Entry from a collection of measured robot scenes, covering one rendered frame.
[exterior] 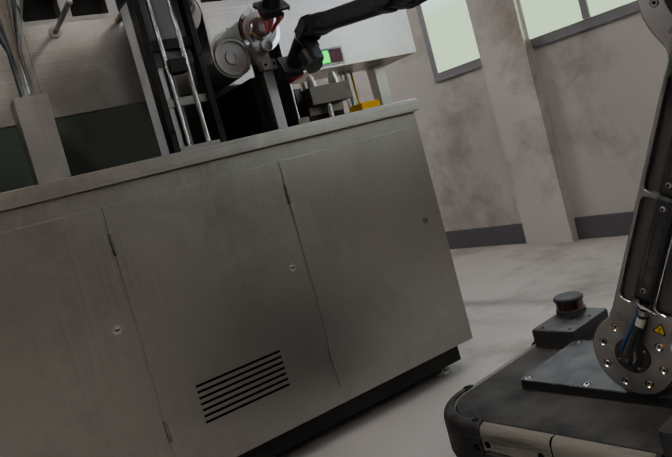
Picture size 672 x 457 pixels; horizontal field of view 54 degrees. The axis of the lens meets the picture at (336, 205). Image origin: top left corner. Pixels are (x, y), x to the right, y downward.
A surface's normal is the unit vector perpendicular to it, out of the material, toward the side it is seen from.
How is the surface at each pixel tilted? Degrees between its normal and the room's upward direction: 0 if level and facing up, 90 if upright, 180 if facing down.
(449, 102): 90
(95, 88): 90
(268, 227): 90
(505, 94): 90
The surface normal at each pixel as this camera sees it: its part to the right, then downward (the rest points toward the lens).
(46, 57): 0.51, -0.08
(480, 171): -0.75, 0.25
